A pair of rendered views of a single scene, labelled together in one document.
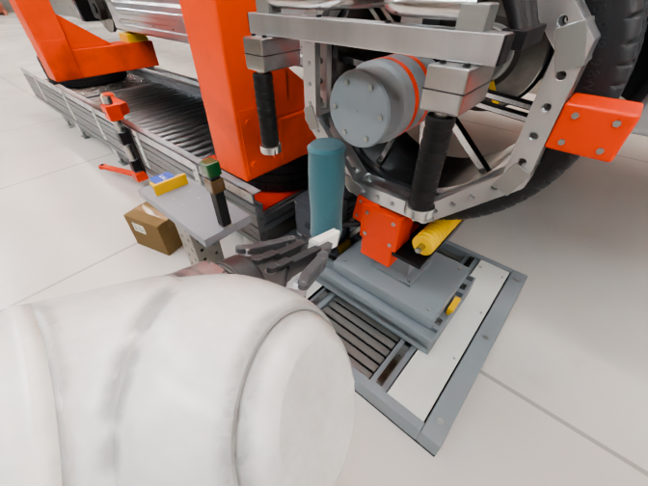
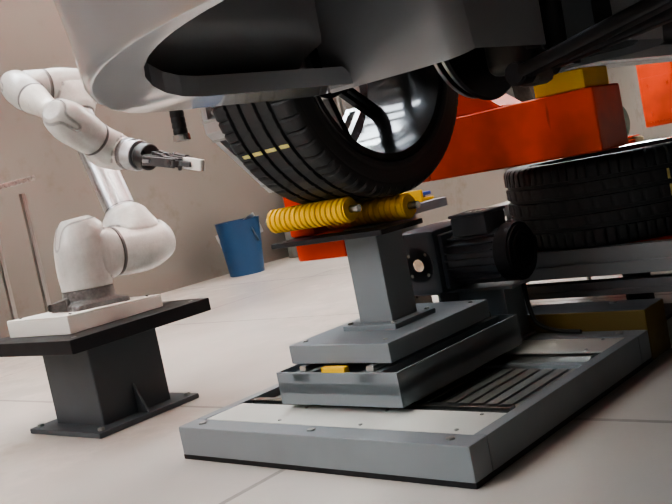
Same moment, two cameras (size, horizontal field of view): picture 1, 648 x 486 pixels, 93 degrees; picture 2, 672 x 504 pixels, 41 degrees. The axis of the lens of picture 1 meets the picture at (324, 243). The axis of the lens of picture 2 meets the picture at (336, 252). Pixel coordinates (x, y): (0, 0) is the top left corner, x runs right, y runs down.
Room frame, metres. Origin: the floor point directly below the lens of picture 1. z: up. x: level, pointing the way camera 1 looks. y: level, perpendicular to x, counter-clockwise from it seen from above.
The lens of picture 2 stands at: (0.76, -2.40, 0.59)
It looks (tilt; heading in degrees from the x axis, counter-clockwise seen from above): 5 degrees down; 91
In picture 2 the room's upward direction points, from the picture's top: 11 degrees counter-clockwise
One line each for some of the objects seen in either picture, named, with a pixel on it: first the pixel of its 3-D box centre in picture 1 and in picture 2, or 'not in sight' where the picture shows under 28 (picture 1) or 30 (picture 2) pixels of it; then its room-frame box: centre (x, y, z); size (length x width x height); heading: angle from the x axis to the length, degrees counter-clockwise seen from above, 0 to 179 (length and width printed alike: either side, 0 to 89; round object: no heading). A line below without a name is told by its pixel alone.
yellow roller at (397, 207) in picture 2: not in sight; (368, 212); (0.81, -0.28, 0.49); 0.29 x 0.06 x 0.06; 139
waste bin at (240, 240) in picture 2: not in sight; (243, 244); (-0.04, 4.21, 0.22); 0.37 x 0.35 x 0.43; 50
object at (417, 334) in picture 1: (391, 279); (403, 357); (0.82, -0.27, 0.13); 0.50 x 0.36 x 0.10; 49
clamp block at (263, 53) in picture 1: (273, 50); not in sight; (0.64, 0.09, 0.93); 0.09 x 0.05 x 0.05; 139
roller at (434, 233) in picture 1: (443, 224); (311, 215); (0.68, -0.33, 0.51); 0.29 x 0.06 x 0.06; 139
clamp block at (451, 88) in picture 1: (458, 82); not in sight; (0.41, -0.17, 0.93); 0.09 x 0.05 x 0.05; 139
